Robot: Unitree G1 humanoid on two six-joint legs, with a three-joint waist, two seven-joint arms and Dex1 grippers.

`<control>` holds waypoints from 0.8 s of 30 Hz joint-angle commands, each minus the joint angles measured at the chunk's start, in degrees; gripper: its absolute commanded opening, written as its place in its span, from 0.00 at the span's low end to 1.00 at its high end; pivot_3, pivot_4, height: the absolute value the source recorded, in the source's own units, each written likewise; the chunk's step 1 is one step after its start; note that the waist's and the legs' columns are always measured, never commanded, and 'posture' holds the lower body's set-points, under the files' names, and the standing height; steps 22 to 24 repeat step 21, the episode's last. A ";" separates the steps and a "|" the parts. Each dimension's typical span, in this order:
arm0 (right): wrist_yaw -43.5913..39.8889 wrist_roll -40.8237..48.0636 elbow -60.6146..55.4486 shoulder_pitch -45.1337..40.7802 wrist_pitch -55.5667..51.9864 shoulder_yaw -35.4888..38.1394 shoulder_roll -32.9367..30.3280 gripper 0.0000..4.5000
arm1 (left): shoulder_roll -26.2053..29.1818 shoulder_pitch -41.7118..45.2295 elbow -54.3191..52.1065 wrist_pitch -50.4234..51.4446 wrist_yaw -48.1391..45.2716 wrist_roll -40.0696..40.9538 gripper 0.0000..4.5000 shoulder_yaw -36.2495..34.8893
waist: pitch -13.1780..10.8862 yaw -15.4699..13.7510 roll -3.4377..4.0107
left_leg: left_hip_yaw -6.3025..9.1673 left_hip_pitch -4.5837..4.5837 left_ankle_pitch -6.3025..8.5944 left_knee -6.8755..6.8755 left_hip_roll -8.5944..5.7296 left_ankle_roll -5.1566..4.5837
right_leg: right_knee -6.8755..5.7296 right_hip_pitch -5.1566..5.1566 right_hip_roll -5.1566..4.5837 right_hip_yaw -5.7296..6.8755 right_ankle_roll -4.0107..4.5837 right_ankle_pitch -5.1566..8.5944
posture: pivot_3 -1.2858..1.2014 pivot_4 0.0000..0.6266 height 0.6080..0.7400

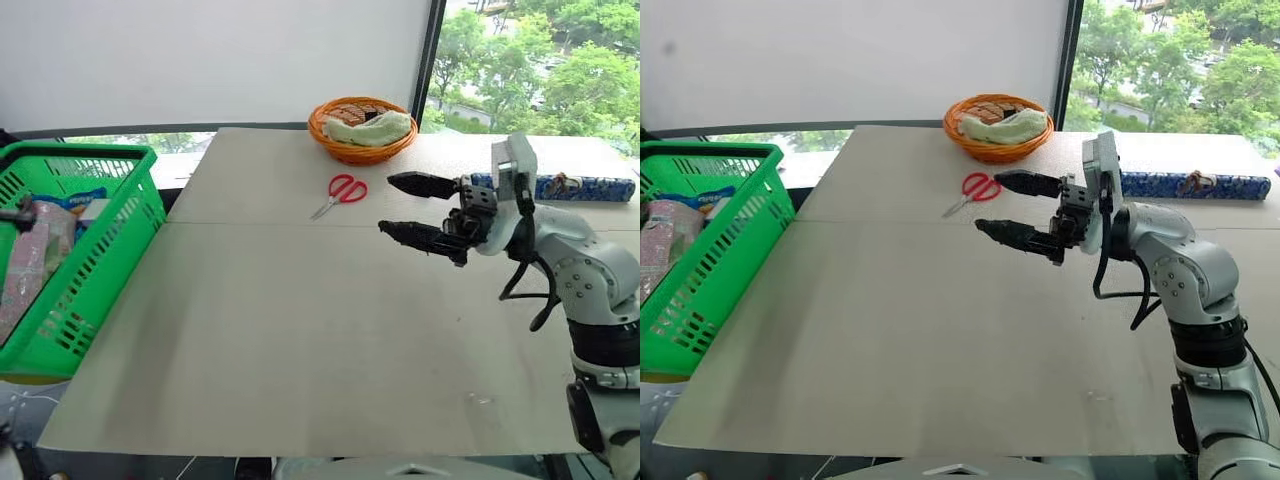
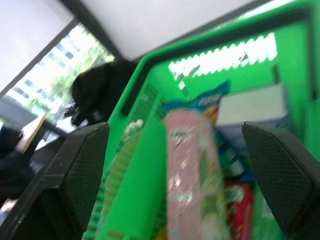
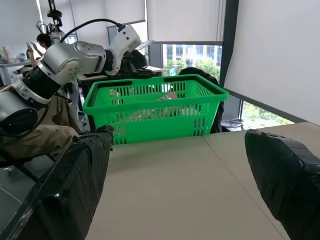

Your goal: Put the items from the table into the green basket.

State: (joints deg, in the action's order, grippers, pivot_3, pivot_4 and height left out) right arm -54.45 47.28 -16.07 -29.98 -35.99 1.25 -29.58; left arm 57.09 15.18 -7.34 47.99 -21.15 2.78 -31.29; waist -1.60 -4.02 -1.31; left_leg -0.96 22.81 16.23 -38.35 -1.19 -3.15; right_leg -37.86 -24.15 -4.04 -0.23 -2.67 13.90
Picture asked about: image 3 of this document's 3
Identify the seated person in khaki trousers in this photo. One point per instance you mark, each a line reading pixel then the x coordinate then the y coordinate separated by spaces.
pixel 37 140

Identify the green plastic shopping basket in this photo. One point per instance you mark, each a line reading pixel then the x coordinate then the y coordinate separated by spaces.
pixel 155 125

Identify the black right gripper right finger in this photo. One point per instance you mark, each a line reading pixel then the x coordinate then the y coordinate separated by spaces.
pixel 287 180

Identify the black office chair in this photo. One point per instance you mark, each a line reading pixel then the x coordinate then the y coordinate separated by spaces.
pixel 212 78

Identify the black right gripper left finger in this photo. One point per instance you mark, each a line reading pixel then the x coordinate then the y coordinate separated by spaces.
pixel 65 190

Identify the dark window frame post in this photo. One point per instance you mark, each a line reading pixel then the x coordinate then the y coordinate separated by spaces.
pixel 229 37

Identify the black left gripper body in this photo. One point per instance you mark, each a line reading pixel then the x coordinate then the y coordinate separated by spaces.
pixel 136 60

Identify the black-haired person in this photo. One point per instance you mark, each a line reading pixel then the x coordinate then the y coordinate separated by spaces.
pixel 43 39

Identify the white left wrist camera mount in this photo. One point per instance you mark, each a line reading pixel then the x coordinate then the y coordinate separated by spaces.
pixel 125 40

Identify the black chair frame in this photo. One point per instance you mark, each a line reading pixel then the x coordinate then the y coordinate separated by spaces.
pixel 20 166

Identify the pink snack packet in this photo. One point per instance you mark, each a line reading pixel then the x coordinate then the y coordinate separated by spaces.
pixel 168 96

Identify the wooden desk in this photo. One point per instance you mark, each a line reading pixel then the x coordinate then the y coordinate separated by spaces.
pixel 156 69

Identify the large white roller blind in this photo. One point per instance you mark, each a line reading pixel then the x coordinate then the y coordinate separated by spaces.
pixel 275 50

